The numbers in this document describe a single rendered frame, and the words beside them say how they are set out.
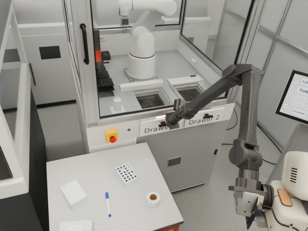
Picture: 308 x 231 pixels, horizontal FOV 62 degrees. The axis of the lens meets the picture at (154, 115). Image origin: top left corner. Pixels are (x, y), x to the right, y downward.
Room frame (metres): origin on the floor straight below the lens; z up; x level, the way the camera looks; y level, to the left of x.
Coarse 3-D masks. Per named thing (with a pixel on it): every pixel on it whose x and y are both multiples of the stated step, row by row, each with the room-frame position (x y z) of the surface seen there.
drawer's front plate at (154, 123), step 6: (150, 120) 1.25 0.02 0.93; (156, 120) 1.26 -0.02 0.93; (162, 120) 1.27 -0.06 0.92; (144, 126) 1.23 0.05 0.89; (150, 126) 1.24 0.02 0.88; (156, 126) 1.26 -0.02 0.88; (162, 126) 1.27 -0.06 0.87; (180, 126) 1.32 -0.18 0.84; (144, 132) 1.23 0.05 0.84; (150, 132) 1.24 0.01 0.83; (156, 132) 1.26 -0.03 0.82
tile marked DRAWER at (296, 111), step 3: (294, 108) 1.39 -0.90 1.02; (297, 108) 1.38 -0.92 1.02; (291, 111) 1.38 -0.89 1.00; (294, 111) 1.37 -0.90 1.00; (297, 111) 1.37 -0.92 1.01; (300, 111) 1.37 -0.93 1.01; (303, 111) 1.36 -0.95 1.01; (306, 111) 1.36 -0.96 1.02; (294, 114) 1.36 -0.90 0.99; (297, 114) 1.36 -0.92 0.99; (300, 114) 1.35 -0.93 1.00; (303, 114) 1.35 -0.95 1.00; (306, 114) 1.35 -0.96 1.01; (303, 117) 1.34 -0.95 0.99; (306, 117) 1.33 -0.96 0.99
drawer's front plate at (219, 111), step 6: (216, 108) 1.44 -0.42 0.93; (222, 108) 1.45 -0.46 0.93; (198, 114) 1.37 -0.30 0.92; (210, 114) 1.41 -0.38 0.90; (216, 114) 1.43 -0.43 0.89; (222, 114) 1.45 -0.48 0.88; (186, 120) 1.34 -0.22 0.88; (204, 120) 1.39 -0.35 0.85; (210, 120) 1.41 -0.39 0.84; (216, 120) 1.43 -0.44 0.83; (186, 126) 1.34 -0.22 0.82
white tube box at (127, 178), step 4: (124, 164) 0.99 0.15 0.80; (128, 164) 0.99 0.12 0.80; (116, 168) 0.96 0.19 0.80; (120, 168) 0.96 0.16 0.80; (124, 168) 0.96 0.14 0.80; (128, 168) 0.96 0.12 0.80; (116, 172) 0.94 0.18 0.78; (120, 172) 0.93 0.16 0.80; (124, 172) 0.94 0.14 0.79; (128, 172) 0.94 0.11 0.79; (132, 172) 0.94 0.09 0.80; (120, 176) 0.91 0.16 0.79; (124, 176) 0.90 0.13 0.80; (128, 176) 0.91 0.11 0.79; (132, 176) 0.91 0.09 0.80; (136, 176) 0.92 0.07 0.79; (124, 180) 0.88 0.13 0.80; (128, 180) 0.88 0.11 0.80; (132, 180) 0.88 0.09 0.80; (136, 180) 0.90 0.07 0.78; (124, 184) 0.87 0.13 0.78; (128, 184) 0.87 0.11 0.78
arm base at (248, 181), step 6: (240, 174) 0.63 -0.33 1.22; (246, 174) 0.61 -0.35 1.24; (252, 174) 0.61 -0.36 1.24; (258, 174) 0.63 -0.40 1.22; (240, 180) 0.60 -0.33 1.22; (246, 180) 0.59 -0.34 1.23; (252, 180) 0.59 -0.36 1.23; (234, 186) 0.57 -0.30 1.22; (240, 186) 0.58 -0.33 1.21; (246, 186) 0.57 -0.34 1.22; (252, 186) 0.57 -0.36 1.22; (258, 186) 0.58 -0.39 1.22; (252, 192) 0.56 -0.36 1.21; (258, 192) 0.56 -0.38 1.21; (264, 192) 0.56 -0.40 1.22
